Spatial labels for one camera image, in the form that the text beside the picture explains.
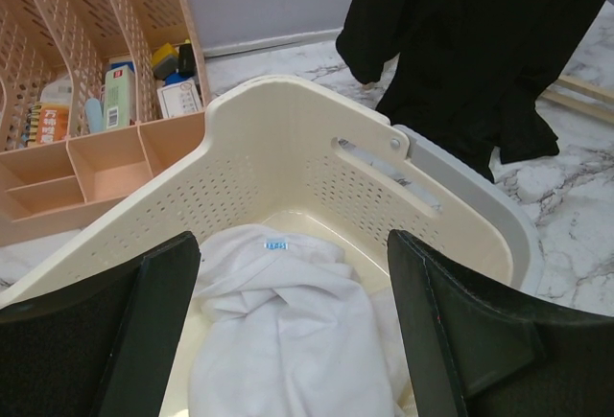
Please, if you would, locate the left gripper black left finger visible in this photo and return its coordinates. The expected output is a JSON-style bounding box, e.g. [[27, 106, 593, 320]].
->
[[1, 232, 201, 416]]

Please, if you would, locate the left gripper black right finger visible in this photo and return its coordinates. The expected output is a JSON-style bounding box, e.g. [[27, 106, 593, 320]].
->
[[388, 230, 613, 416]]

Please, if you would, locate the white t shirt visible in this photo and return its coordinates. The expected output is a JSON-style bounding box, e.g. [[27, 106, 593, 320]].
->
[[188, 225, 409, 416]]

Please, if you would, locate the black t shirt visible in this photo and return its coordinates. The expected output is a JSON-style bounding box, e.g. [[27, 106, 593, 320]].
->
[[336, 0, 606, 177]]

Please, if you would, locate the blue box in organizer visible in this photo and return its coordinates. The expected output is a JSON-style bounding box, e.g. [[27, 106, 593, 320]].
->
[[84, 98, 105, 134]]

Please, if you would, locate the orange plastic file organizer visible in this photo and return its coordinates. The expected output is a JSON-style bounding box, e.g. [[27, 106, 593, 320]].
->
[[1, 0, 211, 245]]

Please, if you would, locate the white box in organizer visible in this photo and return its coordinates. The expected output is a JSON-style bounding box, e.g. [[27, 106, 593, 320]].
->
[[157, 79, 202, 119]]

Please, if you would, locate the cream laundry basket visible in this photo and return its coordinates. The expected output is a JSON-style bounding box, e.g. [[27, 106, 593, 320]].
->
[[1, 76, 541, 416]]

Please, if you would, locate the green white box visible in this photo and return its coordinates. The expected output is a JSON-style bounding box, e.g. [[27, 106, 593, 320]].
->
[[103, 65, 136, 130]]

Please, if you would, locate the yellow black eraser block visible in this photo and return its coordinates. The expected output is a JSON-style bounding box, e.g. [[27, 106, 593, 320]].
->
[[151, 43, 178, 81]]

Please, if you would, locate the wooden clothes rack frame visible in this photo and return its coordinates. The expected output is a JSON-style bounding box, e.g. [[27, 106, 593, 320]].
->
[[541, 75, 613, 125]]

